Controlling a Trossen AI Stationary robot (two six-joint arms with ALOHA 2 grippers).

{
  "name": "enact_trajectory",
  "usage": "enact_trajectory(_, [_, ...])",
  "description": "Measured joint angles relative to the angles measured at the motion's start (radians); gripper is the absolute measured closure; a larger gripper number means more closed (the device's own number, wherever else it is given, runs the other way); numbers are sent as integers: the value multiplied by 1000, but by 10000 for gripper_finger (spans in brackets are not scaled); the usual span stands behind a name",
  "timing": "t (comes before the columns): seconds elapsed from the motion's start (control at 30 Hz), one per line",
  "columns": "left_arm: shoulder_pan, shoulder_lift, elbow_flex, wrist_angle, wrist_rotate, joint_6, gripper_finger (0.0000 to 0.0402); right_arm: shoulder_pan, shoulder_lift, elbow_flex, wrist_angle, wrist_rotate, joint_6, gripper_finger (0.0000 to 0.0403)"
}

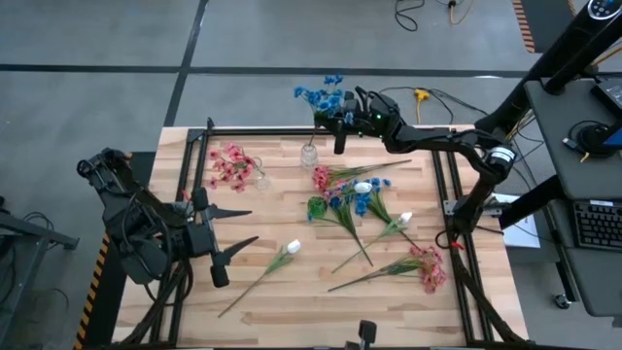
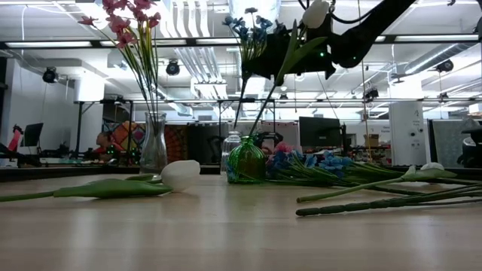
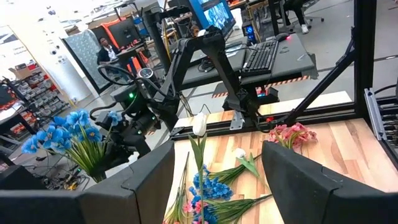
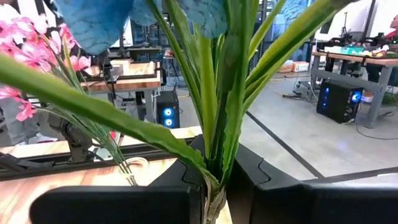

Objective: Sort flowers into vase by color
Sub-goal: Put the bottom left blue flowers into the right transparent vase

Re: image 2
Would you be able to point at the small black monitor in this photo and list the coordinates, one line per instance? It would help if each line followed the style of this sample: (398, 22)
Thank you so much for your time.
(32, 134)

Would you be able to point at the orange brown patterned tapestry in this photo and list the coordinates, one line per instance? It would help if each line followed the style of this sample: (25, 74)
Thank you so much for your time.
(176, 145)

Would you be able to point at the green ribbed glass vase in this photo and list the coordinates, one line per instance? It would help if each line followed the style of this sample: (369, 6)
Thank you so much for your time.
(246, 162)

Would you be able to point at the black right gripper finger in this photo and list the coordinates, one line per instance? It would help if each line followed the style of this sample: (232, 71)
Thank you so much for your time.
(263, 69)

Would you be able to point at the tall clear glass vase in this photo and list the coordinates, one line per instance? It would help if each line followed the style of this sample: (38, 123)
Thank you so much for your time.
(153, 150)

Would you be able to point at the black aluminium frame rail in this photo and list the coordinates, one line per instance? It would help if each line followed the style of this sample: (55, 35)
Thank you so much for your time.
(75, 174)

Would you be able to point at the background black robot arm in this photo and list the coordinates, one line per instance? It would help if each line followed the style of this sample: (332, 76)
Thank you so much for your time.
(269, 137)
(113, 152)

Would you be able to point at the large black monitor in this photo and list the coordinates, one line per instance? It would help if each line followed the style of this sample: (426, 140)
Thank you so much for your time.
(320, 131)

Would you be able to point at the small clear glass jar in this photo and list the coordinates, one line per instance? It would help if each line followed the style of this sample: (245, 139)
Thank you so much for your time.
(230, 145)

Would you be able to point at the grey partition panel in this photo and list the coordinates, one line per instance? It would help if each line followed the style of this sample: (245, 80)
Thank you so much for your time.
(446, 139)

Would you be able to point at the black cabinet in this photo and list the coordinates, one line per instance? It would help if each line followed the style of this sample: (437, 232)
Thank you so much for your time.
(203, 145)

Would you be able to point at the black office chair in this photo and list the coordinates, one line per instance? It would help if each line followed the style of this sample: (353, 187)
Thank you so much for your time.
(470, 148)

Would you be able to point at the cardboard box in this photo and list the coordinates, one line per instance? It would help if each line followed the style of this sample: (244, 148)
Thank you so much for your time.
(373, 140)

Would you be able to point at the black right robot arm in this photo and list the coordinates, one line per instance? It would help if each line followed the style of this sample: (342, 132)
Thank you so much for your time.
(361, 41)

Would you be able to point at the black metal frame stand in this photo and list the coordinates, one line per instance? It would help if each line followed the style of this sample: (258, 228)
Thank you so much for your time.
(130, 113)

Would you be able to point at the pink artificial flower bunch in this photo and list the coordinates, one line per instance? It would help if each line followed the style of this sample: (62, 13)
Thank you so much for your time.
(283, 147)
(339, 208)
(119, 24)

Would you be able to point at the black overhead beam with lights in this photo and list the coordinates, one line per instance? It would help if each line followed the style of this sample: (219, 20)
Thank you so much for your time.
(188, 40)

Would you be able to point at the orange blue patterned tapestry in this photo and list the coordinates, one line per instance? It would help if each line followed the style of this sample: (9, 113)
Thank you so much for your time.
(130, 135)

